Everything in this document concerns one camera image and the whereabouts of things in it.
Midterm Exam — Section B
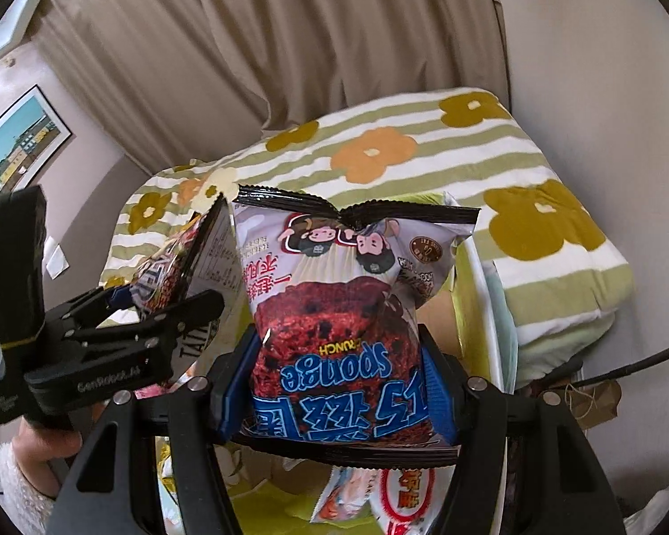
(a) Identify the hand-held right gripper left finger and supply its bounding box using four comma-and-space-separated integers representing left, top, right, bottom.
45, 326, 268, 535

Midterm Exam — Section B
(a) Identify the brown paper bag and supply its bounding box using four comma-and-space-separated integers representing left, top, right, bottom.
557, 379, 619, 430

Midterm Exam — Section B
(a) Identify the chocolate sponge cake snack packet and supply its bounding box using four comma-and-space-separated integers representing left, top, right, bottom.
231, 184, 480, 466
128, 194, 249, 385

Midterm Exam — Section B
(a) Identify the person's left forearm white sleeve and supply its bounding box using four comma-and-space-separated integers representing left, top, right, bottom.
0, 440, 62, 516

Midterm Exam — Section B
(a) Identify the black cable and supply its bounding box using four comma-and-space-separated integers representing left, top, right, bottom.
527, 334, 669, 396

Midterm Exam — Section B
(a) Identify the white orange snack packet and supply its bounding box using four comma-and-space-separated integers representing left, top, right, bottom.
312, 468, 380, 525

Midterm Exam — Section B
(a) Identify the red white snack packet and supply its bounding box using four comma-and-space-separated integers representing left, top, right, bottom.
368, 465, 441, 535

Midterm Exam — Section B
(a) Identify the striped floral blanket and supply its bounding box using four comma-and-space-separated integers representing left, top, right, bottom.
100, 86, 636, 346

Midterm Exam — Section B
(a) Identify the beige curtain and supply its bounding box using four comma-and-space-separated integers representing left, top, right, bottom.
33, 0, 514, 173

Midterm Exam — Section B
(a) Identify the person's left hand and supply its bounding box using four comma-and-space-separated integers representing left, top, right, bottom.
11, 417, 84, 477

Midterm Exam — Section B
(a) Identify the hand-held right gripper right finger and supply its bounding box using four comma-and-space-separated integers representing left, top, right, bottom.
418, 334, 628, 535

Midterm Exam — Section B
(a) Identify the yellow-green cardboard box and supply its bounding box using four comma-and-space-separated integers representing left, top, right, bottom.
97, 189, 522, 535

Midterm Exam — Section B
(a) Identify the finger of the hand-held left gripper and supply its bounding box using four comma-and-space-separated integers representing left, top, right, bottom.
78, 290, 227, 349
41, 285, 140, 341

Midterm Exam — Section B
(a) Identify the framed wall picture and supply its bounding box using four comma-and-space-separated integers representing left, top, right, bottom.
0, 85, 73, 221

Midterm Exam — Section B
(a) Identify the white paper piece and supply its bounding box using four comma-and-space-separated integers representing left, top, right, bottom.
45, 237, 70, 280

